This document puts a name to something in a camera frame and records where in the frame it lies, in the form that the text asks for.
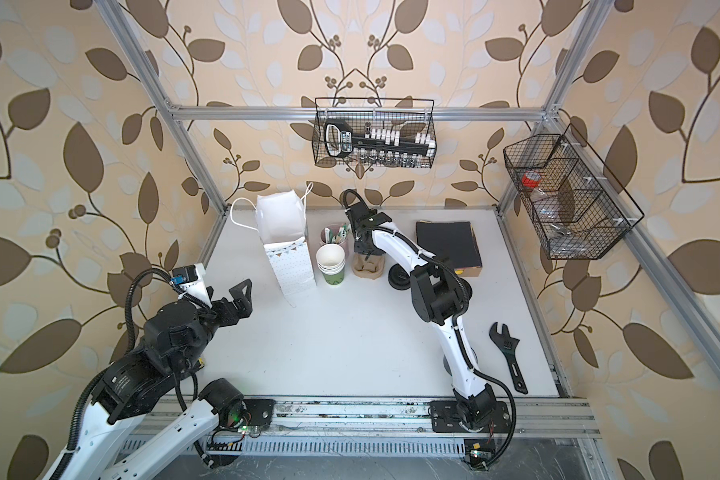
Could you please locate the white paper gift bag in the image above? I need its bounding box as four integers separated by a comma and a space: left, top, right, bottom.
229, 185, 316, 307

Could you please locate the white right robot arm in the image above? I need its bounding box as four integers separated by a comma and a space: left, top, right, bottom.
341, 190, 517, 436

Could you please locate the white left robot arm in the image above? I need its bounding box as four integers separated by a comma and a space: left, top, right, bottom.
45, 264, 254, 479

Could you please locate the pink cup of sachets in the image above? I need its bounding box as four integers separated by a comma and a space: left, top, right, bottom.
320, 223, 351, 254

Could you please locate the stack of pulp cup carriers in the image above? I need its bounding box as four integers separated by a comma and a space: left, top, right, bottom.
351, 253, 385, 280

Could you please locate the stack of paper cups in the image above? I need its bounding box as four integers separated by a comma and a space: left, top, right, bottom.
316, 244, 346, 286

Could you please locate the stack of black cup lids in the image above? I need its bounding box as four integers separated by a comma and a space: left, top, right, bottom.
387, 264, 411, 291

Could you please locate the black socket set rack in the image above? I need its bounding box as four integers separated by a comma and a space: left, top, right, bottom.
322, 120, 437, 161

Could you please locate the stack of coloured napkins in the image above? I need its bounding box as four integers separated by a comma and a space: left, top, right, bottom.
415, 220, 483, 269

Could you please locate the cardboard napkin box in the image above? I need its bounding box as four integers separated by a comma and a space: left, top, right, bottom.
415, 220, 484, 278

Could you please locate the grey tape roll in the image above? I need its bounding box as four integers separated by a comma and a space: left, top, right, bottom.
443, 355, 452, 376

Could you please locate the plastic bottle red cap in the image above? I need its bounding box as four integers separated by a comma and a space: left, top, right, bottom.
521, 170, 560, 223

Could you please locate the black adjustable wrench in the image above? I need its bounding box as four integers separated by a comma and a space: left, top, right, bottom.
489, 322, 528, 394

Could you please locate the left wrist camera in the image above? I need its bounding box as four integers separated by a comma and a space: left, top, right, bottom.
171, 263, 211, 307

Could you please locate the black wire basket centre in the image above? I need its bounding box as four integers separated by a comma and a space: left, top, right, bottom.
311, 95, 438, 169

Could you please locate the black wire basket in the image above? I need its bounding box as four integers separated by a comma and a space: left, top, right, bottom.
311, 95, 438, 169
503, 125, 644, 260

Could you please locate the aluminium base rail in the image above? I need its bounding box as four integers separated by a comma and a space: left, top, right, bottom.
137, 395, 601, 460

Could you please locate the black wire basket right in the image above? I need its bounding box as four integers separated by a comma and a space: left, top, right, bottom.
503, 125, 644, 260

